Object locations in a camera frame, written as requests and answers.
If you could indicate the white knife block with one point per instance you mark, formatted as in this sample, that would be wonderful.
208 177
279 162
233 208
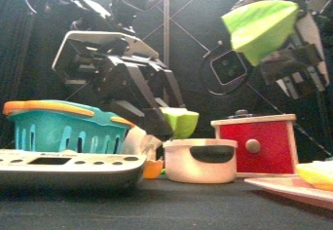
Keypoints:
136 146

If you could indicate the small orange toy piece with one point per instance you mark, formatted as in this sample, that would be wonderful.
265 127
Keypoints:
152 169

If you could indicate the grey white toy scale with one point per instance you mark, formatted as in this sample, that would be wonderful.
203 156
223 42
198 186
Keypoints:
64 172

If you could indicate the red wooden drawer box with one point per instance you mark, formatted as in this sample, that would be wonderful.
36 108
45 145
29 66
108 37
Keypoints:
269 149

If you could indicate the yellow bell pepper half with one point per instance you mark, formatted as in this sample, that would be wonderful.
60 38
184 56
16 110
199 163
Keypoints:
315 173

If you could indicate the pink tray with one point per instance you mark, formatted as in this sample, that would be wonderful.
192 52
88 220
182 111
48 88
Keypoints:
294 188

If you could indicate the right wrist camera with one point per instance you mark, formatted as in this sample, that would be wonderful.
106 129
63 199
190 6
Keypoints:
227 68

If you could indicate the vertical metal frame pole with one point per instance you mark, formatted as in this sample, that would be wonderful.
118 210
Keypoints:
166 29

